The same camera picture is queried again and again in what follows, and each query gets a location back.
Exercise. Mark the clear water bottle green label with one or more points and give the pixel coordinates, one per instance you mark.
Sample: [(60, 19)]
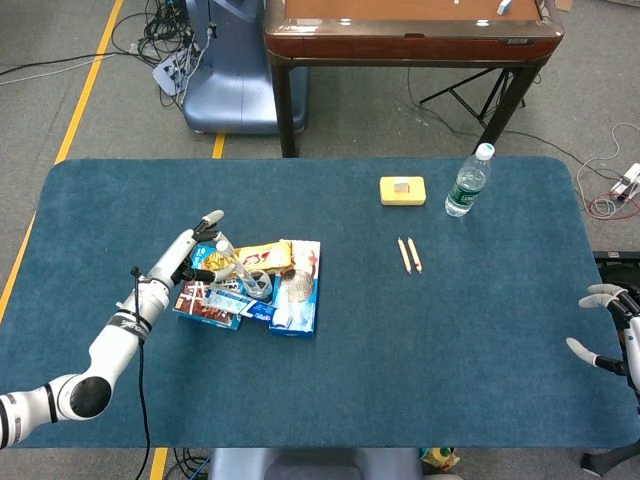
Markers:
[(465, 192)]

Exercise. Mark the yellow foil snack packet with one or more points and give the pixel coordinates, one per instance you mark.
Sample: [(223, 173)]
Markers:
[(270, 255)]

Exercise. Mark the white power strip red switch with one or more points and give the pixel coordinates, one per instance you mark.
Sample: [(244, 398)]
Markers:
[(631, 175)]

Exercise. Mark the blue white toothpaste tube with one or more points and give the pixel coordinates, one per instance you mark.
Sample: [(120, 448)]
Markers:
[(260, 312)]

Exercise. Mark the small clear bottle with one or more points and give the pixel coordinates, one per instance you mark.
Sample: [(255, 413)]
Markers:
[(223, 246)]

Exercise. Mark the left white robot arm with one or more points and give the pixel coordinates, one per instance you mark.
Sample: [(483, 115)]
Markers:
[(115, 340)]

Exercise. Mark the blue Oreo cookie box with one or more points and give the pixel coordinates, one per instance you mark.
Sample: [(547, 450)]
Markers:
[(300, 310)]

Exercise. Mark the blue white mahjong tile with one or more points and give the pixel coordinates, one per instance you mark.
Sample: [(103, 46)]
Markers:
[(505, 5)]

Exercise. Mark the blue cookie box brown picture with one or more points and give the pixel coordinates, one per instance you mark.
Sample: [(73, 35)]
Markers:
[(200, 314)]

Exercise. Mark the blue grey robot torso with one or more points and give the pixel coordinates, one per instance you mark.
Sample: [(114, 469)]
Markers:
[(310, 465)]

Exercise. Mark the white eraser block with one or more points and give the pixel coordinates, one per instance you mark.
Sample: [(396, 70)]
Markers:
[(401, 187)]

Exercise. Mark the yellow green toy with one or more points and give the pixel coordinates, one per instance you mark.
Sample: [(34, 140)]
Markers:
[(440, 457)]

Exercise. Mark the yellow sponge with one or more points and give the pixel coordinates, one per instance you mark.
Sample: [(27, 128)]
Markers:
[(417, 194)]

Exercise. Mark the brown wooden mahjong table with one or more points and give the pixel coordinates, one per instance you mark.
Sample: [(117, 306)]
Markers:
[(400, 47)]

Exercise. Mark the black stand foot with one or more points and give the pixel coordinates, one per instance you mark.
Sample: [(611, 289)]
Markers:
[(600, 462)]

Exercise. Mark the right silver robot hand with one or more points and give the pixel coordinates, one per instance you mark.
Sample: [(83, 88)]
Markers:
[(632, 345)]

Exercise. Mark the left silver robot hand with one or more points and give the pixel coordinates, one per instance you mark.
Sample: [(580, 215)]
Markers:
[(175, 255)]

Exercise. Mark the black equipment frame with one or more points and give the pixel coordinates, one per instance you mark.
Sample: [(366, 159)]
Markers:
[(620, 256)]

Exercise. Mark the plain wooden pencil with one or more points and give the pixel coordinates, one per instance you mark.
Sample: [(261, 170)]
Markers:
[(404, 255)]

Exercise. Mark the grey floor power strip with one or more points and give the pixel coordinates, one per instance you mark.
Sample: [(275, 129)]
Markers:
[(167, 75)]

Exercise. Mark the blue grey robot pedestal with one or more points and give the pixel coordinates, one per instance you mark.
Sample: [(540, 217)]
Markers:
[(230, 90)]

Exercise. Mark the blue felt table cover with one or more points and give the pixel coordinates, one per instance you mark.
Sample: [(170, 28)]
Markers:
[(350, 375)]

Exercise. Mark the black tripod stand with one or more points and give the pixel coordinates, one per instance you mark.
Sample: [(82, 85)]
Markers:
[(508, 85)]

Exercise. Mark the clear glass jar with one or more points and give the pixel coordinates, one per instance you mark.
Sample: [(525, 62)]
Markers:
[(267, 287)]

